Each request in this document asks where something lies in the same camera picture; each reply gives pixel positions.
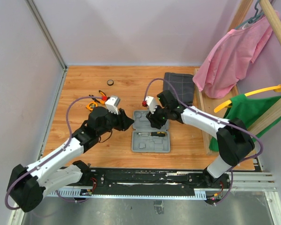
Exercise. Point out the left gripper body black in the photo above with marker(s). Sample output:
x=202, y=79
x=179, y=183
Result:
x=111, y=123

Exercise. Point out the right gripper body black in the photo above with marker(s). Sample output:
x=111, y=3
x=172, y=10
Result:
x=159, y=117

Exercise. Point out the flathead screwdriver black yellow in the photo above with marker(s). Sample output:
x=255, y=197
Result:
x=158, y=134

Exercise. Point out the grey plastic tool case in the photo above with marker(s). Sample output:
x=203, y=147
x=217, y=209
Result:
x=143, y=141

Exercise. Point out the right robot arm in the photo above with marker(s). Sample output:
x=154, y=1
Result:
x=233, y=139

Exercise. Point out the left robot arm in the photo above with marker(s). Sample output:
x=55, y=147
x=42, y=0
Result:
x=29, y=185

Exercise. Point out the yellow tape measure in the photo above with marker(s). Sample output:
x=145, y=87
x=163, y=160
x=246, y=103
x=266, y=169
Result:
x=92, y=105

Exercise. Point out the orange black pliers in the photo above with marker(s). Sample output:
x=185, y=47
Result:
x=101, y=100

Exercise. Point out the dark grey checked cloth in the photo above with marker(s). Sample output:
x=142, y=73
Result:
x=183, y=84

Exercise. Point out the wooden clothes rack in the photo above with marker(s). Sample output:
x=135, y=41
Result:
x=275, y=111

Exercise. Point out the green shirt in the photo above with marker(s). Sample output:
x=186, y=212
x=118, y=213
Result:
x=248, y=110

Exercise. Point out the pink shirt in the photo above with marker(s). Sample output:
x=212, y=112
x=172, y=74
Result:
x=228, y=61

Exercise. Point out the yellow clothes hanger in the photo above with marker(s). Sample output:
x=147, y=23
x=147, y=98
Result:
x=227, y=104

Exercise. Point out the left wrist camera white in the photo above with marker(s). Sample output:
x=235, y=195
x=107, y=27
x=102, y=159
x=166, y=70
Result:
x=112, y=104

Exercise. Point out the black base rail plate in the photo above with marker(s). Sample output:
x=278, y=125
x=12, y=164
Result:
x=153, y=182

